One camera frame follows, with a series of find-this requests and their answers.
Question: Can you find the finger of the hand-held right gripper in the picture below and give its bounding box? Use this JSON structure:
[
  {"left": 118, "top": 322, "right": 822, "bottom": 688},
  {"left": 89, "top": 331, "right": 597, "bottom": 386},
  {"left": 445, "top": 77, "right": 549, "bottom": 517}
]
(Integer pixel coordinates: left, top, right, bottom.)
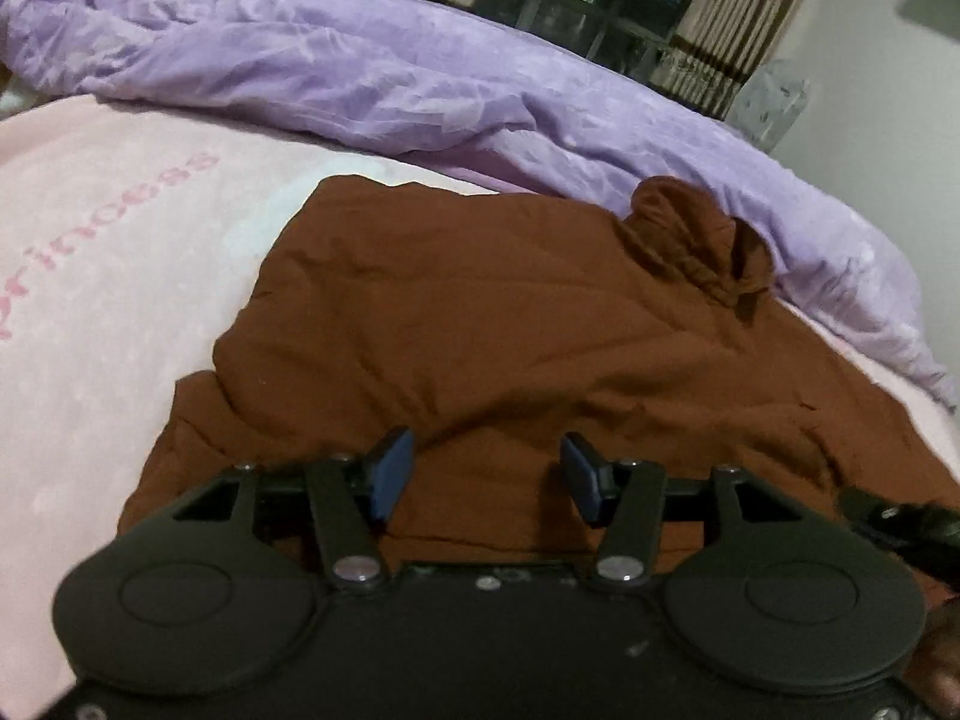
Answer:
[{"left": 838, "top": 486, "right": 960, "bottom": 580}]

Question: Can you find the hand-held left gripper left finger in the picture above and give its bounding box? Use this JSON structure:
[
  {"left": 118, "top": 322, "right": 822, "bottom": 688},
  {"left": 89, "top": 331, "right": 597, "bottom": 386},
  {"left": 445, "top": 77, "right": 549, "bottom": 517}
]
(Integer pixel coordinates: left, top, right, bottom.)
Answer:
[{"left": 172, "top": 426, "right": 417, "bottom": 592}]

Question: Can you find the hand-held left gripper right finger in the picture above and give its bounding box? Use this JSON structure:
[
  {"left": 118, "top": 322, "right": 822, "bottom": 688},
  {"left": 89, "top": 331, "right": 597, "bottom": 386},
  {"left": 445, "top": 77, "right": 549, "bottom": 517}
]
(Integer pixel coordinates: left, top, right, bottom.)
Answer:
[{"left": 559, "top": 431, "right": 803, "bottom": 592}]

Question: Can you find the brown garment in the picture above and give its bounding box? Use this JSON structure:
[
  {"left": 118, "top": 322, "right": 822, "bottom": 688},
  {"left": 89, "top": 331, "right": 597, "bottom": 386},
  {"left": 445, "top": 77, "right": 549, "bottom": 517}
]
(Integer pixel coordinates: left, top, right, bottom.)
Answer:
[{"left": 120, "top": 175, "right": 960, "bottom": 616}]

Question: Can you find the person's right hand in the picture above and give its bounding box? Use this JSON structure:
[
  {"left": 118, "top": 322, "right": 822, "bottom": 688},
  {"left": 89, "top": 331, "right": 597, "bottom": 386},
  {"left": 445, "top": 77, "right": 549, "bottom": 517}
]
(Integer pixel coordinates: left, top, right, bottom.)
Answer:
[{"left": 916, "top": 600, "right": 960, "bottom": 720}]

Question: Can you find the pink printed blanket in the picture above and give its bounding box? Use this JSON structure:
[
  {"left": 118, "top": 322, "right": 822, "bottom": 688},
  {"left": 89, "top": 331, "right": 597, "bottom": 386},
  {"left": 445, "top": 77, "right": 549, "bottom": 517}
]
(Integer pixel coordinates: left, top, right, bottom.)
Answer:
[{"left": 0, "top": 94, "right": 960, "bottom": 720}]

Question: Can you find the purple duvet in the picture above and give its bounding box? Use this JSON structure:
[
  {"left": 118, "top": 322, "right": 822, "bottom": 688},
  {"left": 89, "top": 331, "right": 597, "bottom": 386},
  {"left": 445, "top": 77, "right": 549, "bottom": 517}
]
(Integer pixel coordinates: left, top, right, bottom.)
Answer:
[{"left": 0, "top": 0, "right": 960, "bottom": 415}]

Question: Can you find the glass sliding door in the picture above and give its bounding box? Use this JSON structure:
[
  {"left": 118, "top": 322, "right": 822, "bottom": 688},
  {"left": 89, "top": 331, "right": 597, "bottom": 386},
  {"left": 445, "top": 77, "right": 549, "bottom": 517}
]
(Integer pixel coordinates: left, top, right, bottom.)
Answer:
[{"left": 472, "top": 0, "right": 725, "bottom": 83}]

